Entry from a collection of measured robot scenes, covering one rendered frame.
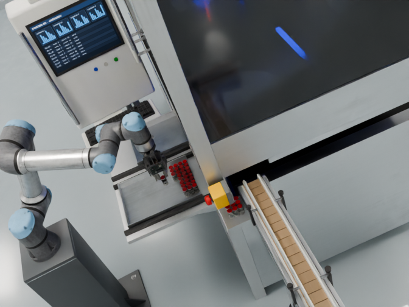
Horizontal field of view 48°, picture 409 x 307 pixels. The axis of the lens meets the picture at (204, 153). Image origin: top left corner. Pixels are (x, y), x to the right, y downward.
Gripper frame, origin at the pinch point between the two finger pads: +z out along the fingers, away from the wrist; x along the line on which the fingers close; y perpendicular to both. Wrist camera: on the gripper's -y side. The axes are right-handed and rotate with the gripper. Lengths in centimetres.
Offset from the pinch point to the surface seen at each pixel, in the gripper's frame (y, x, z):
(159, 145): -31.9, 2.7, 11.9
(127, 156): -34.7, -14.1, 12.1
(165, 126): -44.0, 9.1, 11.9
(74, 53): -83, -19, -25
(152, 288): -17, -38, 100
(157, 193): -2.9, -5.8, 12.0
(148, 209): 3.6, -11.7, 12.0
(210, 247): -27, 3, 100
